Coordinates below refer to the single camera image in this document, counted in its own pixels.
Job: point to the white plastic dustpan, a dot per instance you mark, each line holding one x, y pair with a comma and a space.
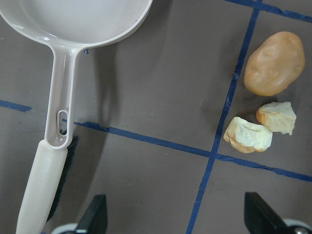
69, 27

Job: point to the brown potato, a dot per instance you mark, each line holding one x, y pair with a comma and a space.
276, 64

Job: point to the white hand brush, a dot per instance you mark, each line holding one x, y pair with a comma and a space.
44, 187

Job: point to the pale food chunk upper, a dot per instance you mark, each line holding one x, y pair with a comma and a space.
247, 137

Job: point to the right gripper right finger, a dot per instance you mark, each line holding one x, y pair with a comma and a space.
260, 218

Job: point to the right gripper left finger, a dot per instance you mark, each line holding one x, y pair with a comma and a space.
95, 218

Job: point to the pale food chunk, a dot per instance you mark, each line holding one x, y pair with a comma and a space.
247, 137
277, 117

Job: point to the pale food chunk lower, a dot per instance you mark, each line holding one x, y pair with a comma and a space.
277, 117

